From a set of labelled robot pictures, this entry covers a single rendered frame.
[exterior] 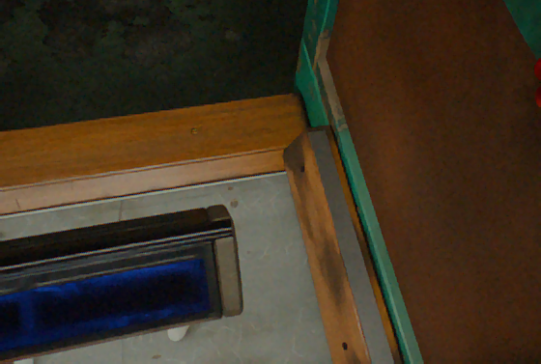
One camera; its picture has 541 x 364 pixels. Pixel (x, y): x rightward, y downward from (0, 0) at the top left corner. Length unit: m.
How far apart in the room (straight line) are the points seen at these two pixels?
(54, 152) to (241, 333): 0.35
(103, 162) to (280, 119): 0.25
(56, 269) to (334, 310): 0.35
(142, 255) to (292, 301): 0.39
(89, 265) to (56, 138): 0.47
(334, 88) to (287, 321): 0.30
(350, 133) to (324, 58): 0.12
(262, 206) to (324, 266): 0.16
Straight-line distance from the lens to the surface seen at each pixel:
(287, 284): 0.72
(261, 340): 0.70
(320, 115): 0.73
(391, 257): 0.60
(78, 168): 0.78
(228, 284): 0.36
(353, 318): 0.60
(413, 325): 0.59
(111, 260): 0.35
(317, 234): 0.65
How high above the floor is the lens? 1.43
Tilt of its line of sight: 61 degrees down
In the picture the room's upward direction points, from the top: 8 degrees clockwise
